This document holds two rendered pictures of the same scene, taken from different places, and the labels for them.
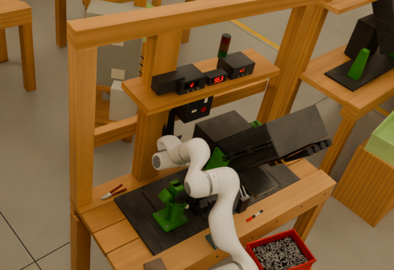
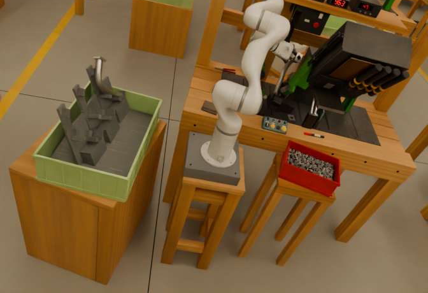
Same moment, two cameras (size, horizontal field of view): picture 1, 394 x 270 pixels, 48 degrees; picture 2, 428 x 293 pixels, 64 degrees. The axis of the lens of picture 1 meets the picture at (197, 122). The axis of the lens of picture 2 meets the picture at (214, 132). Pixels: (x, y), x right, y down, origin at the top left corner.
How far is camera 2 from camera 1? 1.25 m
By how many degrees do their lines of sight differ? 29
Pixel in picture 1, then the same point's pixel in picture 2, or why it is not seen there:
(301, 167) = (390, 143)
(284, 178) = (365, 137)
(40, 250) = (176, 116)
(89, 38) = not seen: outside the picture
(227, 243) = (248, 64)
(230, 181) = (279, 23)
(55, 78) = not seen: hidden behind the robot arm
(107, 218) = (208, 76)
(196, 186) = (249, 11)
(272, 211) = (333, 143)
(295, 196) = (363, 150)
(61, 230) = not seen: hidden behind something
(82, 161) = (211, 19)
